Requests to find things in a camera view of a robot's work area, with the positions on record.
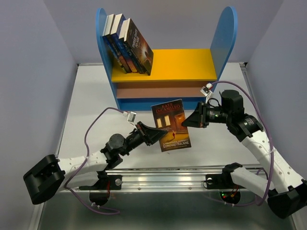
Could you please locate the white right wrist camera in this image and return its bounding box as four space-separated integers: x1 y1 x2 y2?
200 83 213 103

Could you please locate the Little Women book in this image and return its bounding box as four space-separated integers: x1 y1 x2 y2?
118 20 145 74

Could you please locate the blue wooden bookshelf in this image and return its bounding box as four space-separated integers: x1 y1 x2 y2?
95 6 238 111

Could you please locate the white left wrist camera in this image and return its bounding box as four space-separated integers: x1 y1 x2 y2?
123 111 137 125

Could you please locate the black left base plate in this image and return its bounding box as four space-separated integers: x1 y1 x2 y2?
89 174 122 190

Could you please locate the Animal Farm book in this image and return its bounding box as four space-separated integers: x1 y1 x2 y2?
103 14 127 73

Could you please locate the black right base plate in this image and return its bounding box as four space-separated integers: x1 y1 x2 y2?
205 173 237 189

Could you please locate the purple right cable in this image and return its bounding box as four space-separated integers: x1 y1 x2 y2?
211 80 274 207

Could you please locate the Jane Eyre book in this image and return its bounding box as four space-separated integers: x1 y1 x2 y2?
111 13 138 73

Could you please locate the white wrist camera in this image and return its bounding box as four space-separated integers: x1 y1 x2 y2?
123 111 137 125
200 83 213 103

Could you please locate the aluminium mounting rail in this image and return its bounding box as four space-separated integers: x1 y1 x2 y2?
39 164 295 192

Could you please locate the Edward Tulane book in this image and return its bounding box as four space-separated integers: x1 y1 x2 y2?
151 99 191 152

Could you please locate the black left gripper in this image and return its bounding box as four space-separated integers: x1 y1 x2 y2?
119 121 166 156

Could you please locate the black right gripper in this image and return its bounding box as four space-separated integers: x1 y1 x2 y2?
180 101 231 128

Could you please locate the Three Days to See book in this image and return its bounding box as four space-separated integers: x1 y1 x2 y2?
125 18 154 76

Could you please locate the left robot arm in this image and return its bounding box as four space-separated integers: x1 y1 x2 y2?
23 122 167 205

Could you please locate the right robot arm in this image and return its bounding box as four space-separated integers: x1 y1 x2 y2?
182 90 307 219

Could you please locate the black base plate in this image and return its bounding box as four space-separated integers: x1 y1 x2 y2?
205 173 237 189
89 174 122 190

